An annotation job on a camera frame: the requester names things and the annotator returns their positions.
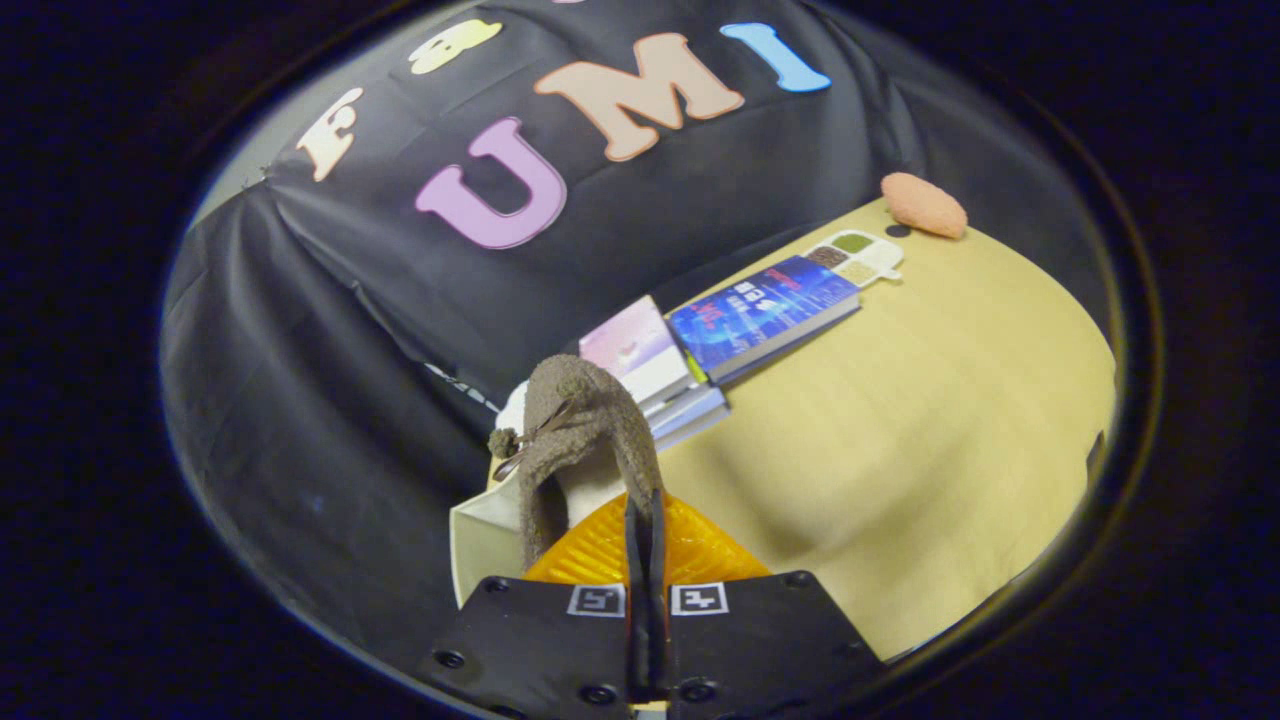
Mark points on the pink cover book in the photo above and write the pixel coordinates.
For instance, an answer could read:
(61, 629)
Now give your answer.
(635, 345)

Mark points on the pale blue book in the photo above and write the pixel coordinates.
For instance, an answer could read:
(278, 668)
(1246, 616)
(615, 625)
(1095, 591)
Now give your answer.
(690, 412)

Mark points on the orange plush toy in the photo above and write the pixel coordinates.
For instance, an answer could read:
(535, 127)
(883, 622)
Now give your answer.
(925, 205)

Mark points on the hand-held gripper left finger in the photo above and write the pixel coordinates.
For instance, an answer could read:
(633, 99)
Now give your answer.
(530, 650)

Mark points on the white round object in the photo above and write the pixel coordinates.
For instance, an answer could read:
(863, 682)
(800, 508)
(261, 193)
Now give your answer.
(512, 408)

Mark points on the black backdrop cloth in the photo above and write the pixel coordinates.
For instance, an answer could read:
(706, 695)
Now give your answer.
(330, 320)

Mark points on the white compartment tray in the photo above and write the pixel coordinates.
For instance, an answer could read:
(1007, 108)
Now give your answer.
(858, 255)

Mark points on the brown plush shoe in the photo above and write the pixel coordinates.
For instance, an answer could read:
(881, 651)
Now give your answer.
(580, 420)

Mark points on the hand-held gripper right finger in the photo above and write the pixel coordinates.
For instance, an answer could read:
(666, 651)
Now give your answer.
(760, 650)

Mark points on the dark blue cover book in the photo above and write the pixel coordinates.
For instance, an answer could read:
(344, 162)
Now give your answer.
(760, 310)

